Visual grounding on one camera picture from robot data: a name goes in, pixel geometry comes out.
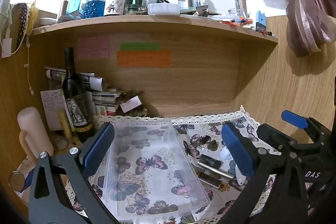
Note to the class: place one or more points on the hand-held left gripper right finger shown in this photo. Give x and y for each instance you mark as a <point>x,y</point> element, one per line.
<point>237,146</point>

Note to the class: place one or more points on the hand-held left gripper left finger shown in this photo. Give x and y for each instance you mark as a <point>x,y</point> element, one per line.
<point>98,146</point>

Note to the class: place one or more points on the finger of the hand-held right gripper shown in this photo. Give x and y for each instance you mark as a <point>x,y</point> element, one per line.
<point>275,137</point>
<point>294,119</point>

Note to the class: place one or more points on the white plug adapter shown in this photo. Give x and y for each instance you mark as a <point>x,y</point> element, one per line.
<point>225,154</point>

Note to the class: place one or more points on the white handheld massager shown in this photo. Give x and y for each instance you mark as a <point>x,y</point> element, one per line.
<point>240,174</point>

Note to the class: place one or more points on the silver metal bar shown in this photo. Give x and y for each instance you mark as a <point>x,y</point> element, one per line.
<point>220,171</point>

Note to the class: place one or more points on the dark lighter with yellow end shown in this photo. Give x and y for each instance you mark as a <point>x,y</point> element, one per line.
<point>211,180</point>

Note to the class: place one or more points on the clear plastic box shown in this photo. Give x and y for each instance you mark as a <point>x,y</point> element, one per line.
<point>155,166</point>

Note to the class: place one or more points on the butterfly printed lace cloth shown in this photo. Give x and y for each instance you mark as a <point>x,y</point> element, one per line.
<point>204,132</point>

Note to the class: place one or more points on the yellow lip balm tube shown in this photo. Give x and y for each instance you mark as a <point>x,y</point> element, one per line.
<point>65,125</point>

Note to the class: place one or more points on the pile of papers and booklets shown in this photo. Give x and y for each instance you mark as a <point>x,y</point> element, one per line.
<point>99,98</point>

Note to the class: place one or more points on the white blank card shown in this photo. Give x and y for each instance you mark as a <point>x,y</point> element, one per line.
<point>130,104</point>

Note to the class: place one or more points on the dark wine bottle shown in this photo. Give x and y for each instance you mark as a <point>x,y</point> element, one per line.
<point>76,98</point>

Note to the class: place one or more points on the pile of small coins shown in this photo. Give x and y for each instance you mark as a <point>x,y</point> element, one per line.
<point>139,111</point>

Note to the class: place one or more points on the white handwritten note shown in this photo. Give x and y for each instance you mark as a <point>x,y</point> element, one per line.
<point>52,108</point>

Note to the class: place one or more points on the cream tumbler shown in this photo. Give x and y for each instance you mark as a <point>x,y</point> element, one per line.
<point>34,129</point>

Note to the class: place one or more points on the round silver disc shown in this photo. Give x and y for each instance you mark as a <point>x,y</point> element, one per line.
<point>17,180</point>

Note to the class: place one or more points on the orange sticky note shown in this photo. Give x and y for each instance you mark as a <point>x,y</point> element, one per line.
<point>144,59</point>

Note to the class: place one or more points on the pink sticky note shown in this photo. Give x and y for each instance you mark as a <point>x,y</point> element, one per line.
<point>93,47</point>

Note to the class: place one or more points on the blue block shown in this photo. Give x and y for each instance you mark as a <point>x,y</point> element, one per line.
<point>260,20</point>

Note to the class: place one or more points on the green sticky note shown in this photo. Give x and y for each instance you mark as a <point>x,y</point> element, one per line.
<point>140,46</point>

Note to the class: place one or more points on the orange pens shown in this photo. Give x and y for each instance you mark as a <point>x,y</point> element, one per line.
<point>236,22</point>

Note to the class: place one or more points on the mauve curtain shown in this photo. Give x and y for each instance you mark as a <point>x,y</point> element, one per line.
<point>304,3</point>

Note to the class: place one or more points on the tall clear glass jar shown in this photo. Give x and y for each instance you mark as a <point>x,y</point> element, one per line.
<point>241,5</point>

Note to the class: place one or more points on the white paper tag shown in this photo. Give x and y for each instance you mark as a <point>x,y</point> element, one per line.
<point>6,48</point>

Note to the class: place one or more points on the wooden shelf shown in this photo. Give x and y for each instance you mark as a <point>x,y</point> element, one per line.
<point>157,23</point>

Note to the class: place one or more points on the brown thread spool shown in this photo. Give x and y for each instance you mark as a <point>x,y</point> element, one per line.
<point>63,10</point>

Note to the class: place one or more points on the blue bead bottle with cork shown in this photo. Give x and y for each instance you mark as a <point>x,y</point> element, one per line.
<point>95,5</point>

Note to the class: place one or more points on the black lace ribbon roll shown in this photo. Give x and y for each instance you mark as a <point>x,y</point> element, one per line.
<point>22,22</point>

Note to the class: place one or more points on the white plastic case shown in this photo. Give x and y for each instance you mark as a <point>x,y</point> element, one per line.
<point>164,9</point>

